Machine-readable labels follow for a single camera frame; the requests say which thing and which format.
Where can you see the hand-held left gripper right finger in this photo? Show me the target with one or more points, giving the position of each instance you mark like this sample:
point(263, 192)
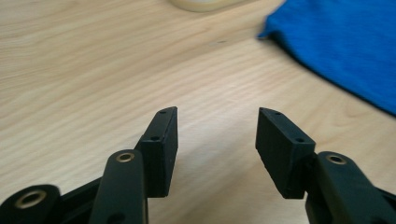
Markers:
point(281, 155)

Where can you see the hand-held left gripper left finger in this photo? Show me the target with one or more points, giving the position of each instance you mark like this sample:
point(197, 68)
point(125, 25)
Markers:
point(158, 155)

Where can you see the blue cloth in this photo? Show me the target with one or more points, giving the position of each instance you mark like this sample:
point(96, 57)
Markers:
point(339, 40)

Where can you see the cream round container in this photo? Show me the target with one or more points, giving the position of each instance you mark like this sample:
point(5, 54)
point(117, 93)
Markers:
point(204, 4)

